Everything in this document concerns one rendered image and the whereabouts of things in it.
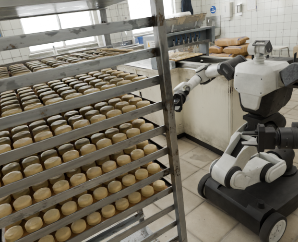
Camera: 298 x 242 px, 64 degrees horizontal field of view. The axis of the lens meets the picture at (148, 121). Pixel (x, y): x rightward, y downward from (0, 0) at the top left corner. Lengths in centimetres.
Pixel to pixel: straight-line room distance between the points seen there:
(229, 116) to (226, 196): 75
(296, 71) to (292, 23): 488
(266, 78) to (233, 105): 80
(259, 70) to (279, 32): 493
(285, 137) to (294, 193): 86
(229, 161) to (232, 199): 30
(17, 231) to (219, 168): 109
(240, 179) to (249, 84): 55
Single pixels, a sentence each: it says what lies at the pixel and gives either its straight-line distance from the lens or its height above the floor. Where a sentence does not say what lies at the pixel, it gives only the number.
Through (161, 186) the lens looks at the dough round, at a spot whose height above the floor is 70.
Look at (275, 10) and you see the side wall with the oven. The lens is 638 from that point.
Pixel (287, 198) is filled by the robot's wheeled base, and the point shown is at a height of 17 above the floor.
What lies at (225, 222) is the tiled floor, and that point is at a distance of 185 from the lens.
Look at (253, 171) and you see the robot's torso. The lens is 171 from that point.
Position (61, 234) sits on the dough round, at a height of 70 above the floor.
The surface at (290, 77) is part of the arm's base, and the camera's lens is 140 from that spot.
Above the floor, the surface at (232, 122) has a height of 42.
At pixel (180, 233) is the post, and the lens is 115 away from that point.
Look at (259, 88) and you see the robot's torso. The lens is 145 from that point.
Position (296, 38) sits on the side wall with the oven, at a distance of 623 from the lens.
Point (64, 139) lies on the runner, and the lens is 73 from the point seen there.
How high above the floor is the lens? 133
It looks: 22 degrees down
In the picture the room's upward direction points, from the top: 8 degrees counter-clockwise
